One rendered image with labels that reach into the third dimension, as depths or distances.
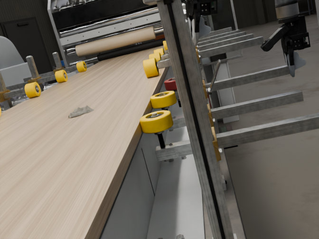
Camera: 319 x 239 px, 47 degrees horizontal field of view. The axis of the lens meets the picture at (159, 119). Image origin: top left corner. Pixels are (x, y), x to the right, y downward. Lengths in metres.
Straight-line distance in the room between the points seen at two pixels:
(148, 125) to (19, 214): 0.40
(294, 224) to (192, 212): 1.09
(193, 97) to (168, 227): 0.49
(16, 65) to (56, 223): 5.23
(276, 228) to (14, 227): 1.62
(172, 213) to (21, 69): 4.88
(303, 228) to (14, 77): 4.55
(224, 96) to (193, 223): 2.83
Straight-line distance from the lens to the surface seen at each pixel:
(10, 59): 5.73
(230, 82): 1.40
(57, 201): 0.60
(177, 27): 0.57
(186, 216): 1.02
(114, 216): 0.75
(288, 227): 2.03
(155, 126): 0.89
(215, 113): 1.16
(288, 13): 1.39
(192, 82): 0.58
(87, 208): 0.54
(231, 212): 0.83
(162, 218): 1.03
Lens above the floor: 1.12
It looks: 14 degrees down
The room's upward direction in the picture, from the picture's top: 14 degrees counter-clockwise
